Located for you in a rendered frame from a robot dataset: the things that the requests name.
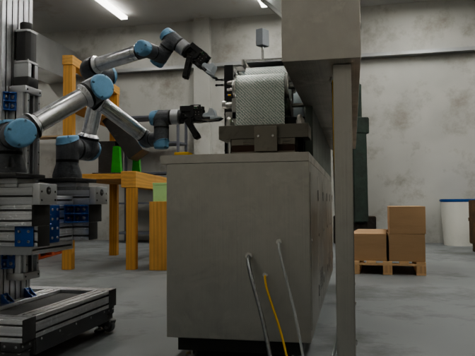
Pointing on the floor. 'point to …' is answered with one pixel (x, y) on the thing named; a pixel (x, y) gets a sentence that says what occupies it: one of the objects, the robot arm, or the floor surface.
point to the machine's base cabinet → (239, 250)
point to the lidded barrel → (455, 222)
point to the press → (360, 175)
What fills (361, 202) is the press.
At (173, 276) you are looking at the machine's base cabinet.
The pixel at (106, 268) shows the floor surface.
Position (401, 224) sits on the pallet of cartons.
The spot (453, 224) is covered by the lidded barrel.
